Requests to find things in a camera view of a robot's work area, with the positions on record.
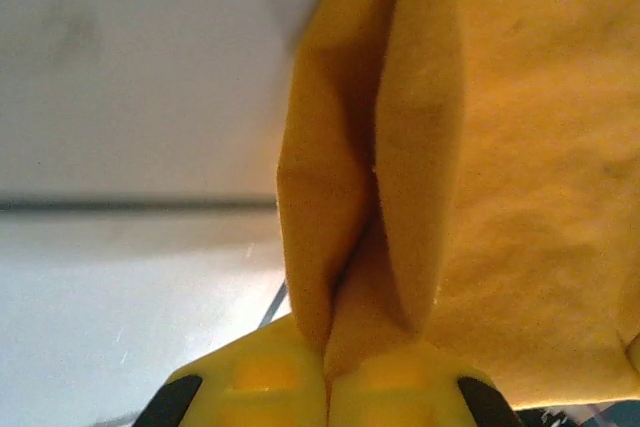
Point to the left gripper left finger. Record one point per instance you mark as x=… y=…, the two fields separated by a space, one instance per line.
x=260 y=387

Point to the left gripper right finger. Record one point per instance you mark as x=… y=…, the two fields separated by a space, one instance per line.
x=400 y=392

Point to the yellow t-shirt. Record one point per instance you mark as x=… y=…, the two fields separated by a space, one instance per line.
x=525 y=147

